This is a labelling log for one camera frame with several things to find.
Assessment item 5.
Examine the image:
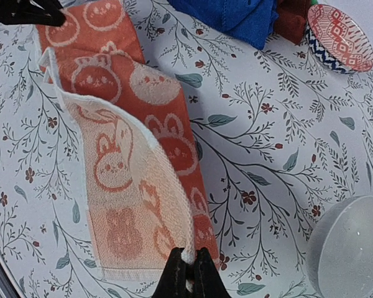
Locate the dark red towel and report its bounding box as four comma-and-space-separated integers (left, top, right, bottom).
274, 0, 311, 45

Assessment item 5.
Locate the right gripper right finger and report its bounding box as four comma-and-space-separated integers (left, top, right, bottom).
192, 248, 230, 298

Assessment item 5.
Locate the blue towel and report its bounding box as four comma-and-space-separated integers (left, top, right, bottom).
169, 0, 279, 50

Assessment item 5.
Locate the orange bunny towel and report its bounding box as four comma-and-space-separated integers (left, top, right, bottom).
35, 1, 219, 281

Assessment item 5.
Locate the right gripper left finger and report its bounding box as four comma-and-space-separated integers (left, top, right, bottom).
152, 248, 187, 298

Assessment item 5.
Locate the red patterned bowl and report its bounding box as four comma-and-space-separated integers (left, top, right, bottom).
305, 4, 373, 75

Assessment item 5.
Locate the white bowl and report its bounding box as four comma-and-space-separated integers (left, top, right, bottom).
306, 195, 373, 297

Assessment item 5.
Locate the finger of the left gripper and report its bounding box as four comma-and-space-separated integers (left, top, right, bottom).
0, 0, 65, 27

